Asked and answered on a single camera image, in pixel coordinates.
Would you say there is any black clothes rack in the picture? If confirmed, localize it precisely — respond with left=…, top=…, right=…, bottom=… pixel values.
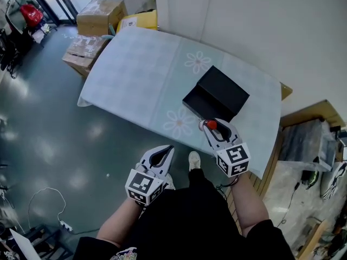
left=0, top=0, right=58, bottom=77

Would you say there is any red bag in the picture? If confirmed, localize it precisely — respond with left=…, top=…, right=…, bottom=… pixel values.
left=20, top=4, right=44, bottom=28

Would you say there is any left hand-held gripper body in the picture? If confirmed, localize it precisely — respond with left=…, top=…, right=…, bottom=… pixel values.
left=125, top=155, right=175, bottom=207

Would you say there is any white floral tablecloth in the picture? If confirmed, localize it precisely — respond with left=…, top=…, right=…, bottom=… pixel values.
left=76, top=26, right=283, bottom=180

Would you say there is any grey marble slab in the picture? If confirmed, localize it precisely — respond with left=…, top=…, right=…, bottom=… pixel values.
left=278, top=119, right=340, bottom=172

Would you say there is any white board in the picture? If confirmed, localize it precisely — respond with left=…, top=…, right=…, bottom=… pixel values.
left=9, top=228, right=42, bottom=260

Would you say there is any person's left forearm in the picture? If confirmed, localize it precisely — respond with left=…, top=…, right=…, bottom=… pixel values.
left=96, top=196, right=145, bottom=248

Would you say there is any large brown cardboard box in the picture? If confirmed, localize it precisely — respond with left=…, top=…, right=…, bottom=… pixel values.
left=76, top=0, right=128, bottom=37

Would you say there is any person's black clothing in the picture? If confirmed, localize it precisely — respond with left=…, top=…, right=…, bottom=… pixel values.
left=72, top=168, right=297, bottom=260

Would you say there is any white power strip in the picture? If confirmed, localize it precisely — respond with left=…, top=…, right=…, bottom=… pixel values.
left=59, top=219, right=74, bottom=233

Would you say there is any person's white shoe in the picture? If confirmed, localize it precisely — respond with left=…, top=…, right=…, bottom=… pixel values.
left=188, top=151, right=202, bottom=171
left=162, top=172, right=176, bottom=191

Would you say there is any person's white right shoe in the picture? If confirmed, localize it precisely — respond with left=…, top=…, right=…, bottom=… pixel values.
left=188, top=151, right=202, bottom=171

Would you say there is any flat taped cardboard box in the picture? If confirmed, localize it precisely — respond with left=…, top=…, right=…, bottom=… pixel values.
left=62, top=35, right=111, bottom=77

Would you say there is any black metal floor rack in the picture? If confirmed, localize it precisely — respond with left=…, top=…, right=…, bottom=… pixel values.
left=23, top=224, right=74, bottom=260

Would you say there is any yellow package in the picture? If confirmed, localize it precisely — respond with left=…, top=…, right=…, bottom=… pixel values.
left=116, top=9, right=158, bottom=34

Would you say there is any white cable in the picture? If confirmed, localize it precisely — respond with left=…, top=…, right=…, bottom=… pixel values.
left=27, top=186, right=67, bottom=229

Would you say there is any person's white left shoe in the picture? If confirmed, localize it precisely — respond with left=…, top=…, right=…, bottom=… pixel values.
left=162, top=172, right=176, bottom=191

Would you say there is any black box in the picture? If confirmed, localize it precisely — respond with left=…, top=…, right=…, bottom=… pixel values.
left=182, top=64, right=250, bottom=124

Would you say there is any wooden side bench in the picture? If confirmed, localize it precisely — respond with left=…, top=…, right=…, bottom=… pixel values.
left=280, top=99, right=346, bottom=131

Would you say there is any person's right forearm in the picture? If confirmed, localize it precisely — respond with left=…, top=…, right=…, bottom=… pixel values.
left=229, top=171, right=273, bottom=237

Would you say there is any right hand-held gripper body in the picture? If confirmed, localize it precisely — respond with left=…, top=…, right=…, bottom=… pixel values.
left=208, top=134, right=251, bottom=178

